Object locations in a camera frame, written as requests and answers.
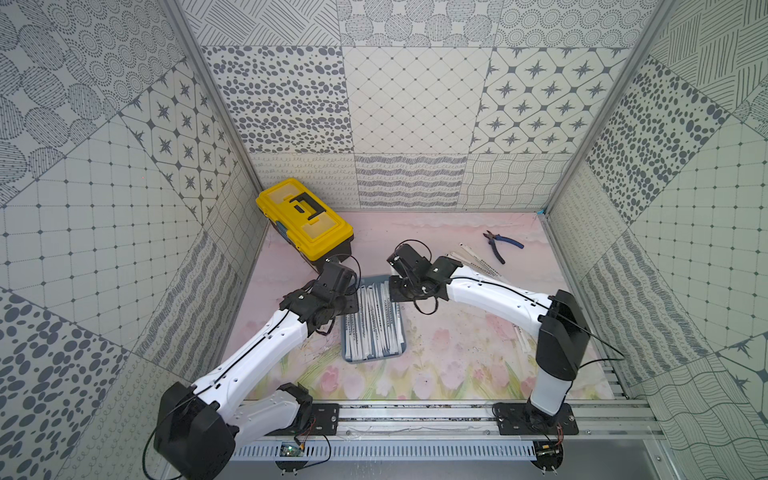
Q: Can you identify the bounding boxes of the blue grey storage tray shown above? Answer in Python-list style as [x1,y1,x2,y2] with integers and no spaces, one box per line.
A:
[340,275,408,364]

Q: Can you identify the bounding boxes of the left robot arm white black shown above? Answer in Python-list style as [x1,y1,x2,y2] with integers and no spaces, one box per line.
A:
[145,261,360,479]

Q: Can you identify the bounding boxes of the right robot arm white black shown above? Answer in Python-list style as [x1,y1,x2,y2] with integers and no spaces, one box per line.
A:
[387,243,591,418]

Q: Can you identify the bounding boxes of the pile of wrapped straws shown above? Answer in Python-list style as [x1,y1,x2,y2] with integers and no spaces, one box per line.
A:
[449,243,502,279]

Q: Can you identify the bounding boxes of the yellow black toolbox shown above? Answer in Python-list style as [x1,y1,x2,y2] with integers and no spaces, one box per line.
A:
[256,178,354,273]

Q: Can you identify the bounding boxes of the blue handled pliers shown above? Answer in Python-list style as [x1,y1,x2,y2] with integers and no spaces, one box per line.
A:
[483,230,525,265]

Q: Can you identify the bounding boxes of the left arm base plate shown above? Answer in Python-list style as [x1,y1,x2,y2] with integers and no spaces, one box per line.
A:
[281,403,340,437]

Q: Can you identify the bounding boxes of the aluminium rail frame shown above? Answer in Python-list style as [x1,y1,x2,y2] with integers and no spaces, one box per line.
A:
[233,398,664,442]

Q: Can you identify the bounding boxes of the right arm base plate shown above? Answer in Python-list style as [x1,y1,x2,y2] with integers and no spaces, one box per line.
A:
[491,402,579,436]

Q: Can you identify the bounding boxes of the white slotted cable duct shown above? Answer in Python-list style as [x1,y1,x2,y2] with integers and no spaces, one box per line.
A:
[231,439,535,462]

